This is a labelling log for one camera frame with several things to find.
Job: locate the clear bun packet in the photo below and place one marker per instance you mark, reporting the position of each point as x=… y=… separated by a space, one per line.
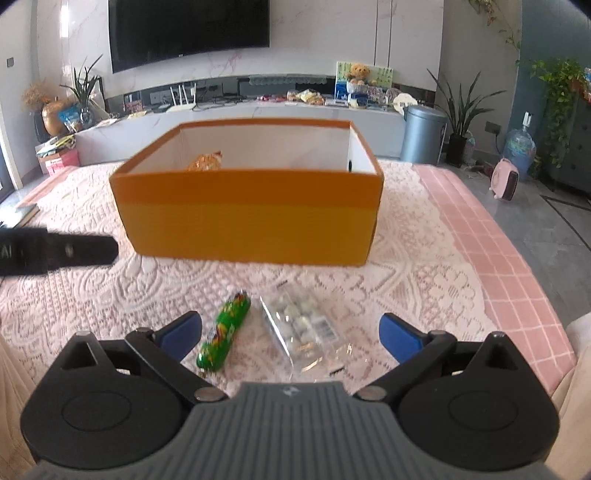
x=205 y=161

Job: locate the green snack packet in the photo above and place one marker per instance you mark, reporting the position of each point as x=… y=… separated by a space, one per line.
x=224 y=327

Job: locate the clear bag of white balls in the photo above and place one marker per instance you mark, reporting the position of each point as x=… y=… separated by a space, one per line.
x=302 y=325

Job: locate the white router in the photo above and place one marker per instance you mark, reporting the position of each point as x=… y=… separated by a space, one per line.
x=180 y=104

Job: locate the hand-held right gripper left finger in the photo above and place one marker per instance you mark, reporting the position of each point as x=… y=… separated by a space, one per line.
x=178 y=334

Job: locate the dark book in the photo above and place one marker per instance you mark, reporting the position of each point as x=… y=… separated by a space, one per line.
x=21 y=216

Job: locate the white lace tablecloth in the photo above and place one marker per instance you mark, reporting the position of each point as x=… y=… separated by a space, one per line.
x=92 y=300

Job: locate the blue snack bag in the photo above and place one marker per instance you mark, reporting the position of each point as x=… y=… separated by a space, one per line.
x=70 y=117

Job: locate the brown teddy bear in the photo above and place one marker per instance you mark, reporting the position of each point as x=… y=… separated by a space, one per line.
x=358 y=74

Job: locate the dark green cabinet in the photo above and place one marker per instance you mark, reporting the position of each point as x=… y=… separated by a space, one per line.
x=575 y=152

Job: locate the pink checked tablecloth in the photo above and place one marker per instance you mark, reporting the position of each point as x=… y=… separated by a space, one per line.
x=498 y=277

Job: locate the orange round vase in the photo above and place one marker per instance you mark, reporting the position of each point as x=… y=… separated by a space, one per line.
x=53 y=117

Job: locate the pink space heater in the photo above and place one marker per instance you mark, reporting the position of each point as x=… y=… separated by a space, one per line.
x=504 y=179

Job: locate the black television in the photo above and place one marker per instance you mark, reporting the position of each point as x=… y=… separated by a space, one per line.
x=184 y=32

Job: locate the grey trash can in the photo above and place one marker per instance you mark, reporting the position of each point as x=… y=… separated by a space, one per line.
x=422 y=136

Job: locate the blue water jug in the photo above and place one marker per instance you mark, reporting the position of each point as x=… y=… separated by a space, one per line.
x=519 y=150

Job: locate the white tv cabinet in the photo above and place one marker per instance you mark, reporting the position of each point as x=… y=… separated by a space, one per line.
x=277 y=113

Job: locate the orange cardboard box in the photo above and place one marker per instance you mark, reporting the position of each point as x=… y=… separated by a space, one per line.
x=244 y=217

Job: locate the pile of snack bags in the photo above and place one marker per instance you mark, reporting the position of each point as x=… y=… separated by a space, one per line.
x=305 y=96

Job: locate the tall potted plant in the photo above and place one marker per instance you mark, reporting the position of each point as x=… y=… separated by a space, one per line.
x=459 y=120

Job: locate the hanging vine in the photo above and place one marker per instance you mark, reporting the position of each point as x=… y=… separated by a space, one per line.
x=501 y=27

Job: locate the dried flower bunch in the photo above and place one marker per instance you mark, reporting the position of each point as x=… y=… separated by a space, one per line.
x=37 y=94

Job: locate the pink box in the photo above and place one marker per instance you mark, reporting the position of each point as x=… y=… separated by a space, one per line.
x=60 y=162

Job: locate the yellow papers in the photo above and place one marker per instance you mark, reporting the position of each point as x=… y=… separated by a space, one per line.
x=55 y=144

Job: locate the leafy pothos plant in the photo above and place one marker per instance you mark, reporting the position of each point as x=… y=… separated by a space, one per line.
x=556 y=92

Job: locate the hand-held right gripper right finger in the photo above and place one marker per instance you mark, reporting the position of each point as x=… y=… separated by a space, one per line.
x=399 y=339

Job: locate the green plant in glass vase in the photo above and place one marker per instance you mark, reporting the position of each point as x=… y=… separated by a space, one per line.
x=83 y=90

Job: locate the wall socket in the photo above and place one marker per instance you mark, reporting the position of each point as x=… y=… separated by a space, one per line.
x=492 y=127

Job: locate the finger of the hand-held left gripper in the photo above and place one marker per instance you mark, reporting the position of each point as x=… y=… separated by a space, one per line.
x=83 y=250

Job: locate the green picture board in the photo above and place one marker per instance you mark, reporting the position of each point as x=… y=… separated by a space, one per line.
x=381 y=78

